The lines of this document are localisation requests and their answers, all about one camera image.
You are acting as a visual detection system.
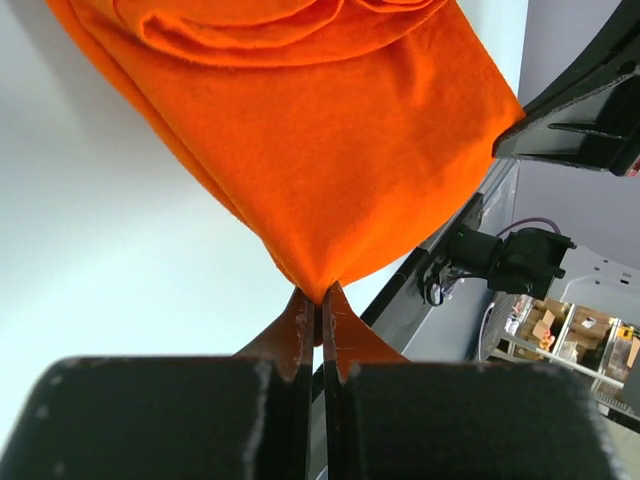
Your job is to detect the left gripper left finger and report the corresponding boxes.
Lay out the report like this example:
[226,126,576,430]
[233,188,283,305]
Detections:
[1,291,315,480]

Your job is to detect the aluminium front rail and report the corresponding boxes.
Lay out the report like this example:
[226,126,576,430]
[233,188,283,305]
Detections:
[358,164,521,362]

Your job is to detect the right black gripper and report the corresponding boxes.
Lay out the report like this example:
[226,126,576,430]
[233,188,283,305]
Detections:
[493,1,639,176]

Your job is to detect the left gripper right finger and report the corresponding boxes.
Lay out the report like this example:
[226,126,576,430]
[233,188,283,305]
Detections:
[322,285,620,479]

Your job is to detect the orange t shirt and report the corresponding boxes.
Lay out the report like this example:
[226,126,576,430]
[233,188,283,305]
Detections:
[50,1,524,302]

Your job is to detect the background storage shelves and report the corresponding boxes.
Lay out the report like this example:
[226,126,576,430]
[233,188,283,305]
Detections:
[476,293,639,421]

